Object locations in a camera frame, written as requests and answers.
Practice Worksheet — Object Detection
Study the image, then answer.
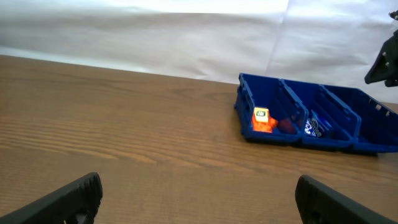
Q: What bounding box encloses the orange candy box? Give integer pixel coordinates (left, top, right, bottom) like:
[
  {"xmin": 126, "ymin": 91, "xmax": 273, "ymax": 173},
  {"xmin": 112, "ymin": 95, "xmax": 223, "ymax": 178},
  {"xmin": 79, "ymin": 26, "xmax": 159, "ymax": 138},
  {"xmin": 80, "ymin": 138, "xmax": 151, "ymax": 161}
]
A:
[
  {"xmin": 251, "ymin": 106, "xmax": 279, "ymax": 134},
  {"xmin": 276, "ymin": 117, "xmax": 297, "ymax": 135}
]

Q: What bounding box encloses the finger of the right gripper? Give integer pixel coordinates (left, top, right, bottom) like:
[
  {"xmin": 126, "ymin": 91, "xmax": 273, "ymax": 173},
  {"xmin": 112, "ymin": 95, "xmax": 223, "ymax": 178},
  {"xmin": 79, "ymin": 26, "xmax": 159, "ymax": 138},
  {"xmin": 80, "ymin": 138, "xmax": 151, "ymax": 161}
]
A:
[{"xmin": 364, "ymin": 29, "xmax": 398, "ymax": 88}]

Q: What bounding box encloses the blue candy pack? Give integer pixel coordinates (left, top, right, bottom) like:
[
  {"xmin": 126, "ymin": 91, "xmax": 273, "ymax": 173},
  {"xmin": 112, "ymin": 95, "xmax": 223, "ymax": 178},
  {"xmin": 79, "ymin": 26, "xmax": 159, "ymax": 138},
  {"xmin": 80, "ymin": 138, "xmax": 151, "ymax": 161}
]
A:
[{"xmin": 304, "ymin": 109, "xmax": 335, "ymax": 138}]

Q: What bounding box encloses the blue tray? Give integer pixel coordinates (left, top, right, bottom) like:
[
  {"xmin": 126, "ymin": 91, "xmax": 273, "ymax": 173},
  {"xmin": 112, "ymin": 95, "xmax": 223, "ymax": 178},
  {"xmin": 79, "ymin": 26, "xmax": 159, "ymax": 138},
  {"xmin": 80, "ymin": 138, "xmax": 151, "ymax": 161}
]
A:
[{"xmin": 233, "ymin": 72, "xmax": 398, "ymax": 154}]

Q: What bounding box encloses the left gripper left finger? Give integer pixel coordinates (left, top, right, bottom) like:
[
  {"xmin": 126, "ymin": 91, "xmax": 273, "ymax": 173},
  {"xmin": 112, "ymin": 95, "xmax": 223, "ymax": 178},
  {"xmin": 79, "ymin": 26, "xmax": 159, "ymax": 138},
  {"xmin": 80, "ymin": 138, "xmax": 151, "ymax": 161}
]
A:
[{"xmin": 0, "ymin": 172, "xmax": 103, "ymax": 224}]

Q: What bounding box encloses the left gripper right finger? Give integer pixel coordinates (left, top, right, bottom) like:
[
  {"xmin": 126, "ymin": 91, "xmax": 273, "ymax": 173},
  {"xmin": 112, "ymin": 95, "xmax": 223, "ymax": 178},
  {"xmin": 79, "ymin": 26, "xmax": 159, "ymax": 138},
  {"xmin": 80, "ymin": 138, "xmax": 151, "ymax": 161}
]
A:
[{"xmin": 294, "ymin": 174, "xmax": 398, "ymax": 224}]

